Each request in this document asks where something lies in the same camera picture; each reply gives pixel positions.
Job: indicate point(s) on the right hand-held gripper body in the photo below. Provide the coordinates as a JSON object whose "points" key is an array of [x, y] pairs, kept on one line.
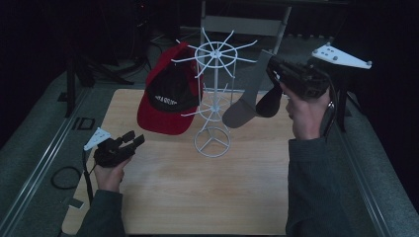
{"points": [[303, 80]]}

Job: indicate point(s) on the person's right hand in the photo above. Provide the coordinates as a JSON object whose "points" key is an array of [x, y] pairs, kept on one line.
{"points": [[306, 115]]}

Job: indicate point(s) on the metal floor rail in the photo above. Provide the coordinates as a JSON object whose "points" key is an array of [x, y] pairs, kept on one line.
{"points": [[359, 171], [42, 158]]}

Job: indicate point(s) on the red and black cap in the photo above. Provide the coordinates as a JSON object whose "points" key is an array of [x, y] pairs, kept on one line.
{"points": [[164, 115]]}

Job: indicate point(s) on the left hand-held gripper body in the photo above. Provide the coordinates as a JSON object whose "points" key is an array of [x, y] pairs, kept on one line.
{"points": [[110, 154]]}

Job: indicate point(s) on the white desk frame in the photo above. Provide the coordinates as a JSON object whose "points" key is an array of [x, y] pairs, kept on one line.
{"points": [[243, 25]]}

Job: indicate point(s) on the person's left hand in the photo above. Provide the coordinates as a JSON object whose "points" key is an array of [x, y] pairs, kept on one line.
{"points": [[110, 177]]}

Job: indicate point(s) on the black tripod stand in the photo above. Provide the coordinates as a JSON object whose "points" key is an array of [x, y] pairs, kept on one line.
{"points": [[342, 105], [70, 85]]}

